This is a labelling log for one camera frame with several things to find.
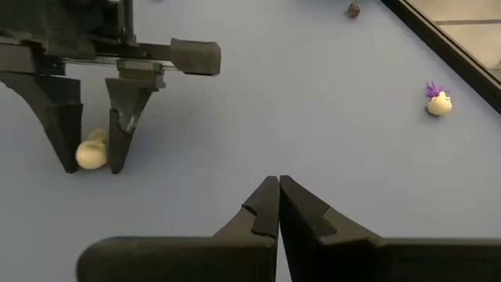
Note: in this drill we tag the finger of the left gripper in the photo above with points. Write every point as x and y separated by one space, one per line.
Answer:
125 102
55 105

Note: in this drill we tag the purple plastic spider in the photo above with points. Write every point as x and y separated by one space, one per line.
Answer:
432 91

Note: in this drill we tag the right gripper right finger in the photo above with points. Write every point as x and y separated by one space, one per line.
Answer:
352 258

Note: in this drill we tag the dark smoky plastic skull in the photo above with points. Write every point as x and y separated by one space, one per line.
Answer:
353 10

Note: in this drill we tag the cream plastic skull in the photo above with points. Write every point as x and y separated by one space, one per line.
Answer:
439 105
92 154

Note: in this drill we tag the blue table mat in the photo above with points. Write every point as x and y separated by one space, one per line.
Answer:
274 137

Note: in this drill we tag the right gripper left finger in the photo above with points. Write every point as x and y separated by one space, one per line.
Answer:
195 258

